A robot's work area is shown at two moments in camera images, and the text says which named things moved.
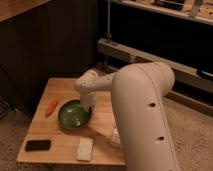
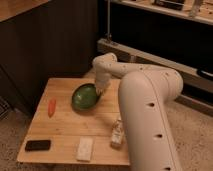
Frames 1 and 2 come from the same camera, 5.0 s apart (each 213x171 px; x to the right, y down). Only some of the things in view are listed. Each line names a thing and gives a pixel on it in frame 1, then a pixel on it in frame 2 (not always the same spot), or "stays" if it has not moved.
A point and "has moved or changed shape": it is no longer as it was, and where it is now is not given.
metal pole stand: (108, 35) stays
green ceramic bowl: (73, 115) has moved or changed shape
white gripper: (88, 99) to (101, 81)
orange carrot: (51, 107) stays
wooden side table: (47, 142) stays
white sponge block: (84, 149) stays
